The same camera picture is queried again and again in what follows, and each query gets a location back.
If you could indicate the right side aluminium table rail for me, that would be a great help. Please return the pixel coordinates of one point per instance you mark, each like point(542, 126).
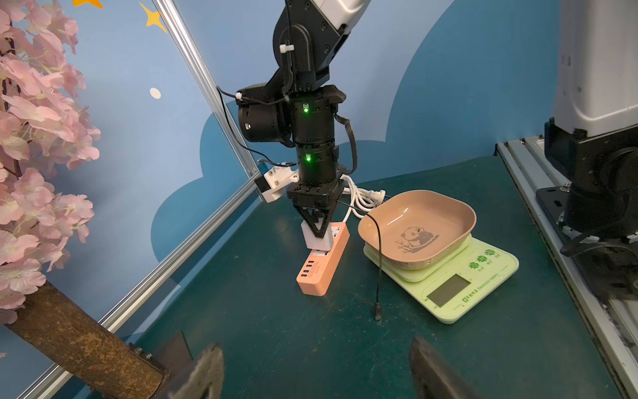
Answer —
point(51, 381)

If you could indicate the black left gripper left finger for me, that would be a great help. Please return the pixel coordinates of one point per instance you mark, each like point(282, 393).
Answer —
point(204, 378)

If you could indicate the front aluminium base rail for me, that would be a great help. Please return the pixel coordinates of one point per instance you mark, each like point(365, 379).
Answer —
point(608, 305)

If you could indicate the pink blossom artificial tree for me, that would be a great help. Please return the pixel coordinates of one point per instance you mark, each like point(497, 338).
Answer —
point(43, 126)

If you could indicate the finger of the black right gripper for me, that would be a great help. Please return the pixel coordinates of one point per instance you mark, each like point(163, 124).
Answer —
point(313, 217)
point(327, 215)

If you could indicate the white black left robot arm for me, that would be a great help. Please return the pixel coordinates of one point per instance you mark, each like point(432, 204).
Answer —
point(421, 81)

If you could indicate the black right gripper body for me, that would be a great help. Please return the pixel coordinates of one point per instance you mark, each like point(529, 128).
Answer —
point(323, 196)

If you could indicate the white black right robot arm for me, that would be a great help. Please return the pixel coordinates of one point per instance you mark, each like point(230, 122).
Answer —
point(298, 108)

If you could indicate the dark metal tree base plate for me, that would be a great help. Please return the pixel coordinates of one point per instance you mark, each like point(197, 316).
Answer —
point(178, 364)

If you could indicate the pink white power strip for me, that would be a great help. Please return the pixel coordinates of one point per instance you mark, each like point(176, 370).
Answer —
point(318, 270)

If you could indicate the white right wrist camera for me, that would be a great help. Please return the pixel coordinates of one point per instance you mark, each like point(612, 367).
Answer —
point(273, 184)

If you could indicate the white USB power adapter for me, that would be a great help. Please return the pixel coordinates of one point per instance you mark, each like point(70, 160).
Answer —
point(323, 243)

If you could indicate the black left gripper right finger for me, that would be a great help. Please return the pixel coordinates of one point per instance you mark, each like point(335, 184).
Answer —
point(433, 377)

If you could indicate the right aluminium corner post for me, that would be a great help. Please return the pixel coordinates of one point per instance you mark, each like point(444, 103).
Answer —
point(193, 58)

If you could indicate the pink square panda bowl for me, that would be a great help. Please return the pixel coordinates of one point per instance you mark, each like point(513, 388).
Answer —
point(416, 229)

